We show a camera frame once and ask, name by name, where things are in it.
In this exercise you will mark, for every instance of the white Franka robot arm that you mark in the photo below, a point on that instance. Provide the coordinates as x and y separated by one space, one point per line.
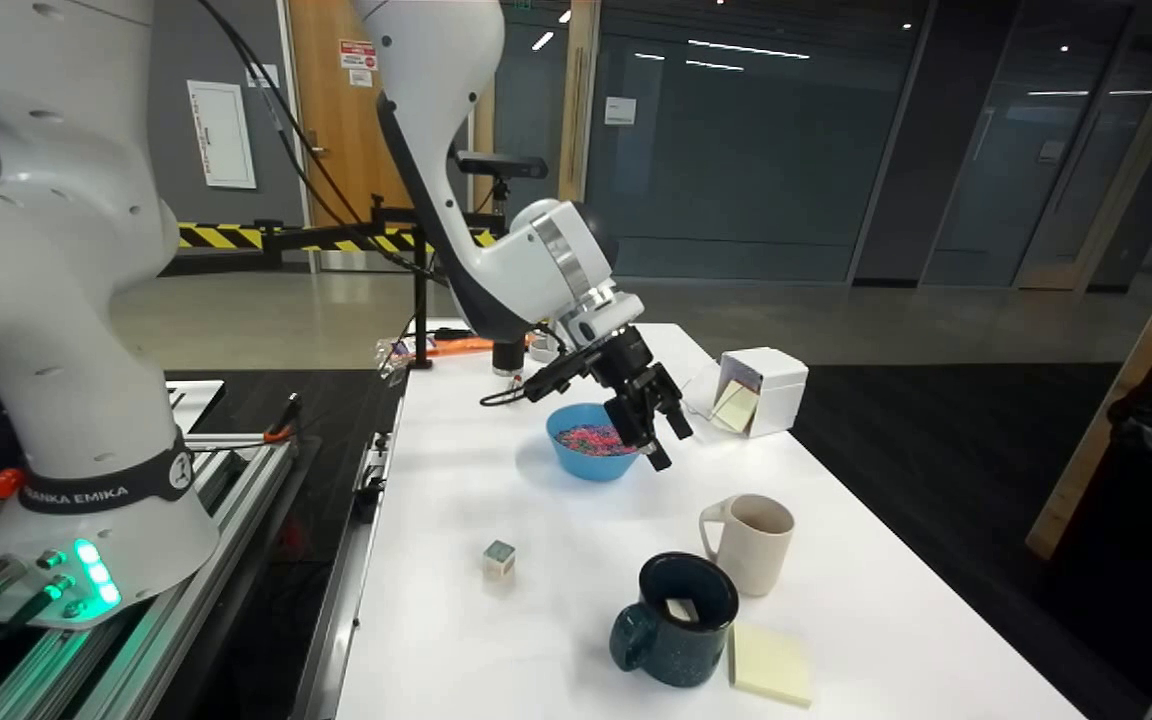
40 295

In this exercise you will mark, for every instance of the white ceramic cup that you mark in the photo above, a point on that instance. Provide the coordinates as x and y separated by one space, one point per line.
755 547

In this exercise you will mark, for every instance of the black stereo camera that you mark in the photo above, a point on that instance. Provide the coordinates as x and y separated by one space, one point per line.
500 164

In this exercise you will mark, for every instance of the yellow sticky note pad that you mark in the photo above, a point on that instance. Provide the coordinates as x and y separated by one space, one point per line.
773 665

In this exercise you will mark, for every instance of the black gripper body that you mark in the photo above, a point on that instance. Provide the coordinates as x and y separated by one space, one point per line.
610 363

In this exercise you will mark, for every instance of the yellow notes in holder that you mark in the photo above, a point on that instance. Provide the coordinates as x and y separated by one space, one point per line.
734 408

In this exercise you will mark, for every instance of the black camera stand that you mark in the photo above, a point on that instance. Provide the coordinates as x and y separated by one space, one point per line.
423 323

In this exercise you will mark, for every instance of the yellow black striped barrier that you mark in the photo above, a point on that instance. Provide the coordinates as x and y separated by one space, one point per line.
220 237

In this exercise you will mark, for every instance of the red blue beads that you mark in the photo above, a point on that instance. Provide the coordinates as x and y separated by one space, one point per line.
589 438

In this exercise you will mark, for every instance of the clear plastic note holder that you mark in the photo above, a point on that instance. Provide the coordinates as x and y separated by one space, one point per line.
698 423

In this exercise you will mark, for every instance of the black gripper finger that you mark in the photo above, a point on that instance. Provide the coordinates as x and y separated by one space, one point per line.
670 406
649 435

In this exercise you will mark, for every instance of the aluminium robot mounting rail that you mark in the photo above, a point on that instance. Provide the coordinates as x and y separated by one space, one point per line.
137 643

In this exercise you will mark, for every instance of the orange tool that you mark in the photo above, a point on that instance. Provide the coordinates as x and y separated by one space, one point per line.
461 344

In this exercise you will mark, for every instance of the dark teal speckled mug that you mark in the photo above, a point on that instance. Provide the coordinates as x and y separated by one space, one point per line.
660 645

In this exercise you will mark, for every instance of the red black pen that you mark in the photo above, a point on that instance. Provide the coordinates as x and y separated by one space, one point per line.
287 419

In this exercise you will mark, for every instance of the blue bowl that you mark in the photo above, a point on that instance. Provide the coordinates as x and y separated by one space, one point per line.
572 460

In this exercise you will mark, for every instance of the small white green cube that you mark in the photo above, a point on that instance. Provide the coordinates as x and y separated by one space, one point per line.
498 560

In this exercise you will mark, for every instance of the white paper wall sign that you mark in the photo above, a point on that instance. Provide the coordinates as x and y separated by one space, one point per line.
220 133

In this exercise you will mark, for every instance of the white cardboard box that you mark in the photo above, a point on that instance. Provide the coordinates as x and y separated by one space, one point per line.
773 376

